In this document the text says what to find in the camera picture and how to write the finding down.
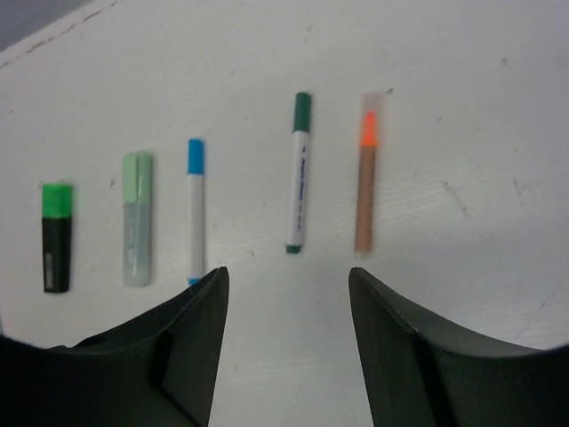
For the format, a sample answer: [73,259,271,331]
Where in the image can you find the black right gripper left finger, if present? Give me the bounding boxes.
[1,268,229,426]

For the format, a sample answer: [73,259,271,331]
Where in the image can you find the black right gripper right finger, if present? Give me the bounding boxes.
[349,268,568,426]

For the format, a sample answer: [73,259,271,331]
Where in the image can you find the orange brown highlighter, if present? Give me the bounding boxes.
[354,92,382,258]

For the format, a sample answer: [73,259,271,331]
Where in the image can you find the dark green capped marker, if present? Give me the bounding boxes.
[284,92,312,254]

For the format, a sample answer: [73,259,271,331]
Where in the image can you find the black green capped highlighter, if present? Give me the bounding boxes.
[41,182,73,294]

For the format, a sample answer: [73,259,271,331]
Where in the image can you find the pale green translucent highlighter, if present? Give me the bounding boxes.
[122,151,153,287]

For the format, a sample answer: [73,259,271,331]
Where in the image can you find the blue capped white marker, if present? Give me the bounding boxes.
[186,139,205,286]

